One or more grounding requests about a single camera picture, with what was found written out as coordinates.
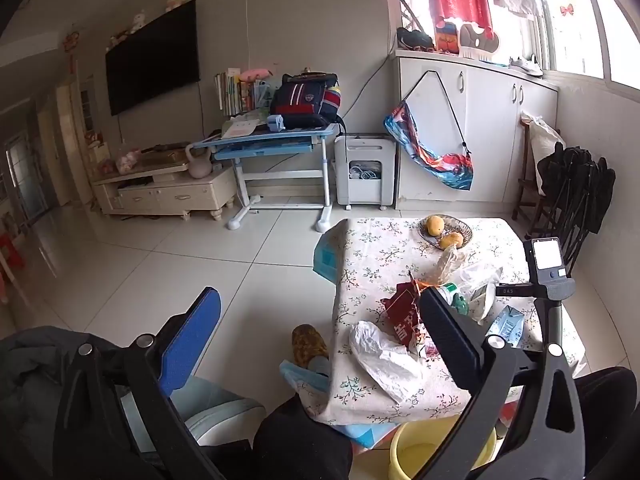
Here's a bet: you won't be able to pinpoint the white shoe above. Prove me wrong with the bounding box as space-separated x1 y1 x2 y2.
509 55 543 77

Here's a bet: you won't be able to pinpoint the white storage cabinet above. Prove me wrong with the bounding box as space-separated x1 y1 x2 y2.
395 50 560 211

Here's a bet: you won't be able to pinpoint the dark wooden chair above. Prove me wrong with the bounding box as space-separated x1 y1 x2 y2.
512 110 551 226

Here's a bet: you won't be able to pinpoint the black folding chairs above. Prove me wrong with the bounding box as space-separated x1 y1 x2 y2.
525 145 617 271

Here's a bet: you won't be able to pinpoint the white kettlebell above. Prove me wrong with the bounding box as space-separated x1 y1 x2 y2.
186 142 217 179

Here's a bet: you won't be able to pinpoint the pink toy bundle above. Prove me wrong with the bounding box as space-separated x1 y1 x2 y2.
116 150 141 176

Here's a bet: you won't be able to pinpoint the person's right leg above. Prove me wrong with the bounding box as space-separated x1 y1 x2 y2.
570 367 638 480

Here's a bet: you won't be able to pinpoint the black sneakers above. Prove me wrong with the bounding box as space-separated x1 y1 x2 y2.
396 27 435 52

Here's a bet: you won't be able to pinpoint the dark blue red backpack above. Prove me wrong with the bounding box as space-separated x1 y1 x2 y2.
270 72 347 131

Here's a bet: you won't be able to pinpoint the light blue chair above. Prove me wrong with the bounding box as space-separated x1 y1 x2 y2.
120 375 266 446

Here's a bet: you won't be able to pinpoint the person's left leg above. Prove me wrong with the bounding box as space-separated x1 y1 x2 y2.
252 395 353 480

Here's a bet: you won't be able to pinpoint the brown patterned slipper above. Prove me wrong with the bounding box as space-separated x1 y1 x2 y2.
292 325 331 376

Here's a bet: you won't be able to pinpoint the white cloth bag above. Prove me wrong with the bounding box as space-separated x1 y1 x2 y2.
522 115 566 191

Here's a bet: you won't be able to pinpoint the dark jacket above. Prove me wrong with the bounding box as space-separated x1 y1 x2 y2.
0 325 126 480

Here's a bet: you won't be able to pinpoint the floral tablecloth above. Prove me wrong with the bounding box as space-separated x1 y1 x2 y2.
315 217 588 428

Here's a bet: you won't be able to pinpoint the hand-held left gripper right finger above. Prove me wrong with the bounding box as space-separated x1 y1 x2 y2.
415 287 586 480

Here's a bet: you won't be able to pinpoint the person's leg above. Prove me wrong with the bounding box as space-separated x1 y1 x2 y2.
570 367 638 480
252 395 353 480

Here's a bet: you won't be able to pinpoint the red snack bag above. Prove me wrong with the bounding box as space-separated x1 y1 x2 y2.
380 271 441 358

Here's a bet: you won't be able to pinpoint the red plastic stool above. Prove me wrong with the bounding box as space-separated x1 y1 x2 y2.
0 232 26 281

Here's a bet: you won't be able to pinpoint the colourful drawstring bag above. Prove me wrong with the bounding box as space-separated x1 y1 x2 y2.
384 70 475 191

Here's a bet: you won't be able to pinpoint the row of books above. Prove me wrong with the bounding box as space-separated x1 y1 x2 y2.
215 66 271 116

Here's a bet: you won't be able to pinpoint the blue study desk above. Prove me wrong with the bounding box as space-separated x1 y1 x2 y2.
192 122 338 231

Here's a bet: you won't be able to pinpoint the clear plastic bag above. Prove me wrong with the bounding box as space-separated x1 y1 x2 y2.
430 245 468 286

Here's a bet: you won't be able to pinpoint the cream television cabinet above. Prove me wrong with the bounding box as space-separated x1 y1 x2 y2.
92 152 236 221

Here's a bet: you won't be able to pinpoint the white plastic bag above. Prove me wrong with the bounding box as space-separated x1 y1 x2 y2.
348 321 426 403

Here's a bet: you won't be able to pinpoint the papers on desk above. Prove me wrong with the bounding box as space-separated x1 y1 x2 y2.
220 115 266 138

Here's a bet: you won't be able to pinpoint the clear plastic bottle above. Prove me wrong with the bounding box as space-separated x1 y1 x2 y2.
437 282 496 323

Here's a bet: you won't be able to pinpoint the yellow plastic bin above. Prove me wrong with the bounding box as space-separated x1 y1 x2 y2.
389 422 498 480

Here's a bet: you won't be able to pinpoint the black flat television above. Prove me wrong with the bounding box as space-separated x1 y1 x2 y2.
105 0 201 117

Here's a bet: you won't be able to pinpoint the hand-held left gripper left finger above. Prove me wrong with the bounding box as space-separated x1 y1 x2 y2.
52 286 236 480

